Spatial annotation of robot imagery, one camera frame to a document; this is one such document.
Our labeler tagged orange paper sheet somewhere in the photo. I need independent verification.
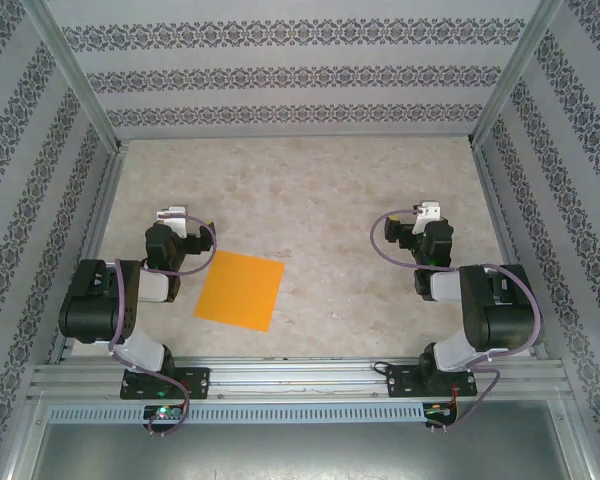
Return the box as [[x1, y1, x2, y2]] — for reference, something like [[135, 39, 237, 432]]
[[193, 249, 287, 333]]

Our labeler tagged grey metal sheet tray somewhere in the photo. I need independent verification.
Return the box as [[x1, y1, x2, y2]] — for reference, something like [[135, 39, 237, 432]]
[[9, 422, 596, 480]]

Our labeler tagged left controller board with LEDs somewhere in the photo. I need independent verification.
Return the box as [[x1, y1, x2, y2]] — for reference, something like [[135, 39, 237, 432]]
[[144, 404, 184, 421]]

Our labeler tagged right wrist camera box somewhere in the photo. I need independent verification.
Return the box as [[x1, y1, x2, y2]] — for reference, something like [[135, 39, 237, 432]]
[[412, 199, 444, 235]]

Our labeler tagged aluminium table side rail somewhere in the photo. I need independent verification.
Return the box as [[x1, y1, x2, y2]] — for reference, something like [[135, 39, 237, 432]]
[[472, 144, 549, 360], [49, 144, 130, 364]]

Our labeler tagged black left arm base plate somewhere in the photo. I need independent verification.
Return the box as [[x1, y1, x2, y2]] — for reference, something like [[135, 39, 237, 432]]
[[120, 367, 212, 401]]

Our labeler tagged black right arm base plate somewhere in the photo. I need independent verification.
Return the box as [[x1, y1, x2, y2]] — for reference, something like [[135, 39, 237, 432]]
[[387, 364, 479, 400]]

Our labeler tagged aluminium mounting rail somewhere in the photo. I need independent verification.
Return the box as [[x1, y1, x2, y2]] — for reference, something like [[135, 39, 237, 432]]
[[29, 355, 574, 401]]

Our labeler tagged aluminium frame post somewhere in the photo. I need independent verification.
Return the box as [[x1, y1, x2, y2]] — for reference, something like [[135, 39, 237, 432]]
[[23, 0, 131, 155], [468, 0, 569, 151]]

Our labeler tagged grey slotted cable duct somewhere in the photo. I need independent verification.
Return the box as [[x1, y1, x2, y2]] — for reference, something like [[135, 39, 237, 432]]
[[47, 403, 426, 425]]

